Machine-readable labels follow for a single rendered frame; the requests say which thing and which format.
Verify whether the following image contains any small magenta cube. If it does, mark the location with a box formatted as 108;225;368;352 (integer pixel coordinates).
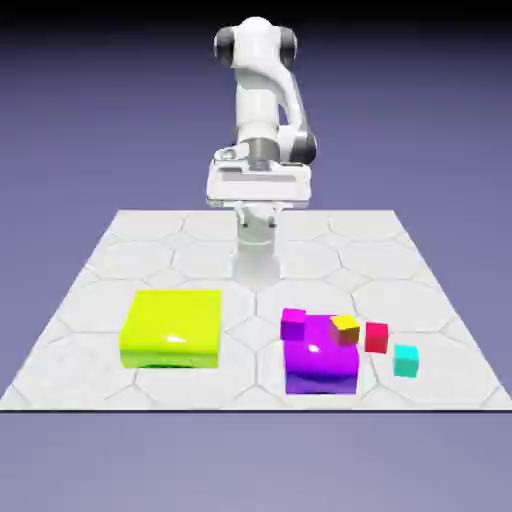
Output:
279;307;308;342

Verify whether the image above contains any small cyan cube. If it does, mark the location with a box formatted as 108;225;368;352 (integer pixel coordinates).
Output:
392;343;420;378

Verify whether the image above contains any small red cube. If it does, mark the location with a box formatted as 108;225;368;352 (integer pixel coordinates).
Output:
364;321;390;355

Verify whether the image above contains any large yellow-green box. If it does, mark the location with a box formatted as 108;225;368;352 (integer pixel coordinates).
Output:
118;289;224;370

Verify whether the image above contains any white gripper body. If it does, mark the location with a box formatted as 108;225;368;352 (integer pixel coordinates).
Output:
205;158;314;210

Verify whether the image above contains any large purple box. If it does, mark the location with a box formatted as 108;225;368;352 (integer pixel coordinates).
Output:
282;314;360;396

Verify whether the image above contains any small yellow cube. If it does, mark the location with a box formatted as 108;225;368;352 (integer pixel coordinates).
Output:
328;313;362;348

